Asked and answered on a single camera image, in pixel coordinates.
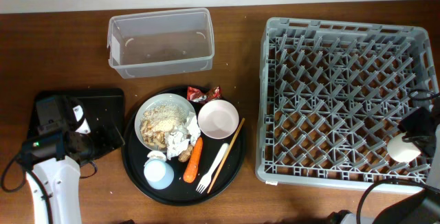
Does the grey plate with food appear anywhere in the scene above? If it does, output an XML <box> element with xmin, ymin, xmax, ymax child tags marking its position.
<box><xmin>134</xmin><ymin>93</ymin><xmax>195</xmax><ymax>152</ymax></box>

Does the small white tissue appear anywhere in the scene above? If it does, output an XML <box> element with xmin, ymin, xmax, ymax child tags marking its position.
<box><xmin>147</xmin><ymin>150</ymin><xmax>167</xmax><ymax>161</ymax></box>

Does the light blue cup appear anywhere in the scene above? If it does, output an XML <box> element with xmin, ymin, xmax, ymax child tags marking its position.
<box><xmin>144</xmin><ymin>159</ymin><xmax>174</xmax><ymax>190</ymax></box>

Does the brown ginger piece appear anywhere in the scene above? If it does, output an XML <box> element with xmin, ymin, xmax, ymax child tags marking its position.
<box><xmin>178</xmin><ymin>144</ymin><xmax>194</xmax><ymax>162</ymax></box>

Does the red foil wrapper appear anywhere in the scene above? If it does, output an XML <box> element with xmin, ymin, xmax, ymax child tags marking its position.
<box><xmin>186</xmin><ymin>86</ymin><xmax>222</xmax><ymax>104</ymax></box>

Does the orange carrot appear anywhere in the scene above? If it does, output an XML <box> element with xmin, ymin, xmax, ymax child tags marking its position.
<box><xmin>183</xmin><ymin>137</ymin><xmax>204</xmax><ymax>183</ymax></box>

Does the pink bowl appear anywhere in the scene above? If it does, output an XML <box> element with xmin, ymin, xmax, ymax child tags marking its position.
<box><xmin>197</xmin><ymin>100</ymin><xmax>240</xmax><ymax>139</ymax></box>

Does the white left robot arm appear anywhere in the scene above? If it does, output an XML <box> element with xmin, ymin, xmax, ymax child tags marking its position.
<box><xmin>19</xmin><ymin>95</ymin><xmax>94</xmax><ymax>223</ymax></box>

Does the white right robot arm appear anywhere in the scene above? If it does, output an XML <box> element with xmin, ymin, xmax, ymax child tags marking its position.
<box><xmin>325</xmin><ymin>107</ymin><xmax>439</xmax><ymax>223</ymax></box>

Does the grey plastic dishwasher rack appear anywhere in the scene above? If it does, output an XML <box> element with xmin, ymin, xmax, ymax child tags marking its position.
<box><xmin>255</xmin><ymin>17</ymin><xmax>439</xmax><ymax>194</ymax></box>

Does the black rectangular tray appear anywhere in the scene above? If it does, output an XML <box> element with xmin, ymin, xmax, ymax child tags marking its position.
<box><xmin>27</xmin><ymin>88</ymin><xmax>124</xmax><ymax>166</ymax></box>

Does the clear plastic bin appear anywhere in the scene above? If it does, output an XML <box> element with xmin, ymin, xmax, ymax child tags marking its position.
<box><xmin>107</xmin><ymin>8</ymin><xmax>215</xmax><ymax>79</ymax></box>

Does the round black tray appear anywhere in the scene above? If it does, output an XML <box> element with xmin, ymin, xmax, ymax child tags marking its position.
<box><xmin>120</xmin><ymin>85</ymin><xmax>247</xmax><ymax>207</ymax></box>

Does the white plastic fork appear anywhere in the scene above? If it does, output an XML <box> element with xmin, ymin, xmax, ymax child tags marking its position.
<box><xmin>196</xmin><ymin>143</ymin><xmax>229</xmax><ymax>194</ymax></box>

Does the wooden chopstick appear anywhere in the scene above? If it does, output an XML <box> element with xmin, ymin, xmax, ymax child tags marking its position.
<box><xmin>207</xmin><ymin>117</ymin><xmax>245</xmax><ymax>194</ymax></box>

